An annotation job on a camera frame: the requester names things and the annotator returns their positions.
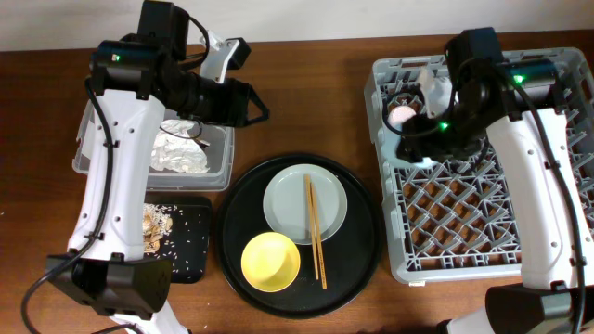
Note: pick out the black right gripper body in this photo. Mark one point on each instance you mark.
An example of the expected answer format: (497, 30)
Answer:
(444, 134)

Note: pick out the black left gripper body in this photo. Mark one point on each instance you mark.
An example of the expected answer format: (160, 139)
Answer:
(209, 101)

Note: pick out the white napkin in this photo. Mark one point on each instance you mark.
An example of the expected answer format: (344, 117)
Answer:
(177, 148)

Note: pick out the pink cup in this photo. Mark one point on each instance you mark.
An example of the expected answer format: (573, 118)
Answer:
(398, 115)

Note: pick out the blue cup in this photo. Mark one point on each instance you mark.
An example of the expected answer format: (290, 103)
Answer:
(426, 163)

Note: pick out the wooden chopstick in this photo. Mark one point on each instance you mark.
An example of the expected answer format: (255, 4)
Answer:
(308, 192)
(319, 249)

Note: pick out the grey plate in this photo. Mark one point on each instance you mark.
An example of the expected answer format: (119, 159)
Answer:
(285, 206)

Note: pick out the food scraps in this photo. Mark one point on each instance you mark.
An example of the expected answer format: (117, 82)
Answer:
(157, 223)

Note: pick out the yellow bowl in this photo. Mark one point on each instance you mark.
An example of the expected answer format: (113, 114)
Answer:
(270, 262)

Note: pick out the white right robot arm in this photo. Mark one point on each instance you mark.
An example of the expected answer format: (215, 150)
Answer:
(556, 292)

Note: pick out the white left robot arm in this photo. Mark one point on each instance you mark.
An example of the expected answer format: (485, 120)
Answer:
(104, 266)

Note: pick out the grey dishwasher rack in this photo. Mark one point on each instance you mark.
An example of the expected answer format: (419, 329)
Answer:
(455, 221)

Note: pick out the clear plastic bin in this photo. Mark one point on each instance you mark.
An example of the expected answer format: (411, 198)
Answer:
(219, 152)

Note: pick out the black rectangular tray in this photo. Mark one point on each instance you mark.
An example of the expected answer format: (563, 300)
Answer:
(187, 245)

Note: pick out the round black tray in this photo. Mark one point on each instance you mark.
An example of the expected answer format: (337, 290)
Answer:
(351, 256)

